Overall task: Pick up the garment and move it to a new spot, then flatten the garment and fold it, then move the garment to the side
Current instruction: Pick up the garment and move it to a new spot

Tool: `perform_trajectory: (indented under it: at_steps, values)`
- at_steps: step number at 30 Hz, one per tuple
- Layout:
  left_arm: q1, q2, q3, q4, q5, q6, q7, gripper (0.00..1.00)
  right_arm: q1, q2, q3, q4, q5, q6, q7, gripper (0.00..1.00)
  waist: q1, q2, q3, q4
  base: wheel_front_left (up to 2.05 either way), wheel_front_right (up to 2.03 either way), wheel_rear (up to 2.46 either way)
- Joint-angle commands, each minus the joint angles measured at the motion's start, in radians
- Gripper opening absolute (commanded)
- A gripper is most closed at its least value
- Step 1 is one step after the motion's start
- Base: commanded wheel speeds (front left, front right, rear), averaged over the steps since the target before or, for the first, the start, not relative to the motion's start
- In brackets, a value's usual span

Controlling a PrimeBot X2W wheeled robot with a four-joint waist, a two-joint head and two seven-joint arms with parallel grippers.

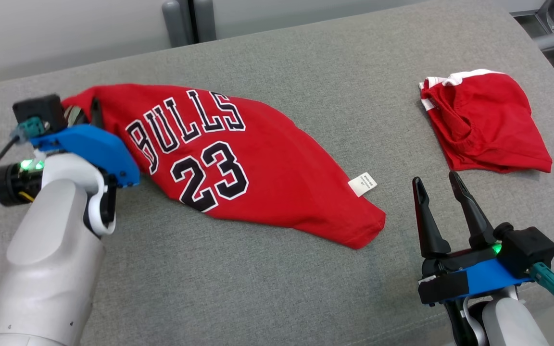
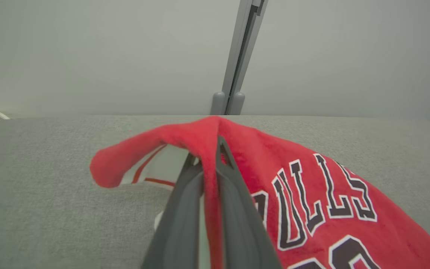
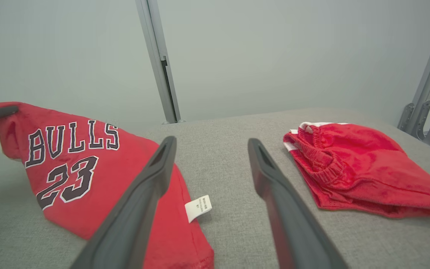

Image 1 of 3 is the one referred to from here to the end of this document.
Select red and white shorts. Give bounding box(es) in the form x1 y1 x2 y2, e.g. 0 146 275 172
419 69 553 174

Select left camera cable green plug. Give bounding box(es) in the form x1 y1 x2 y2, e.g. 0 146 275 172
0 118 49 200

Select red Bulls 23 jersey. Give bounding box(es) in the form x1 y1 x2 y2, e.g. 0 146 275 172
61 84 386 250

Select grey metal partition post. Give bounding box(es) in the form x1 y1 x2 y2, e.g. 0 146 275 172
191 0 216 43
162 0 193 48

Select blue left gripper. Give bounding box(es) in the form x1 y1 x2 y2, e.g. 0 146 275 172
29 98 141 188

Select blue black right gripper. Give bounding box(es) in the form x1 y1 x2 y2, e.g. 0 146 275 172
412 171 533 307

